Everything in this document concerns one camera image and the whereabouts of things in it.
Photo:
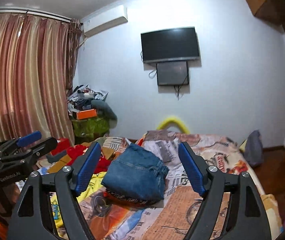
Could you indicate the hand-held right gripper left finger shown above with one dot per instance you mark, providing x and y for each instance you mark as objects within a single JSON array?
[{"x": 87, "y": 170}]

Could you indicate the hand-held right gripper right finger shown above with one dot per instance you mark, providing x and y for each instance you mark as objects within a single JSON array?
[{"x": 193, "y": 170}]

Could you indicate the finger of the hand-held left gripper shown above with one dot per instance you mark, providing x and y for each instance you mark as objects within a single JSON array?
[
  {"x": 28, "y": 137},
  {"x": 45, "y": 146}
]

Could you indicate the blue jeans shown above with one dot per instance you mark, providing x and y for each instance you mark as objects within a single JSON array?
[{"x": 132, "y": 172}]

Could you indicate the yellow printed garment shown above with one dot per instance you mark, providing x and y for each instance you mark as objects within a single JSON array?
[{"x": 96, "y": 182}]

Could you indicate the red box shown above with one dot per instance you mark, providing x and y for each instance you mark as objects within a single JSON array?
[{"x": 61, "y": 145}]

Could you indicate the red garment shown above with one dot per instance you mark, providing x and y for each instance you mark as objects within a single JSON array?
[{"x": 75, "y": 152}]

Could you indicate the brown cardboard piece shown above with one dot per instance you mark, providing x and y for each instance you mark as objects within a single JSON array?
[{"x": 60, "y": 166}]

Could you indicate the red black patterned cloth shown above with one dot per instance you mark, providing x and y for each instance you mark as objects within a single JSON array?
[{"x": 122, "y": 200}]

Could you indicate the orange box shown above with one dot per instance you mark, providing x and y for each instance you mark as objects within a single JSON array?
[{"x": 87, "y": 114}]

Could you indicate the yellow foam arch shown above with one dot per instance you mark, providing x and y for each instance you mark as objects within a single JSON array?
[{"x": 172, "y": 119}]

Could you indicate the striped pink curtain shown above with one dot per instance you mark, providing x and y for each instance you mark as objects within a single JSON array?
[{"x": 27, "y": 80}]

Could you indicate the newspaper printed blanket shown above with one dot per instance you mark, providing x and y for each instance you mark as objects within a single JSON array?
[{"x": 157, "y": 217}]

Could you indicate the pile of clutter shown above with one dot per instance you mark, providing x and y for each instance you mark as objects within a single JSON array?
[{"x": 82, "y": 97}]

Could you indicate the grey purple bag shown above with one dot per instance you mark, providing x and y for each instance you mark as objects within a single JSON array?
[{"x": 253, "y": 147}]

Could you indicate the white air conditioner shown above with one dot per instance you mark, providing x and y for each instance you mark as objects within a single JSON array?
[{"x": 105, "y": 21}]

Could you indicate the small black wall monitor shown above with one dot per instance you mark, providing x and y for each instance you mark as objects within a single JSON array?
[{"x": 172, "y": 72}]

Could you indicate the white curtain rail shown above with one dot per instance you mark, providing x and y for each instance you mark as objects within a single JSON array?
[{"x": 32, "y": 12}]

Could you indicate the black wall television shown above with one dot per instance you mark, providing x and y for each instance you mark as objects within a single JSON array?
[{"x": 170, "y": 43}]

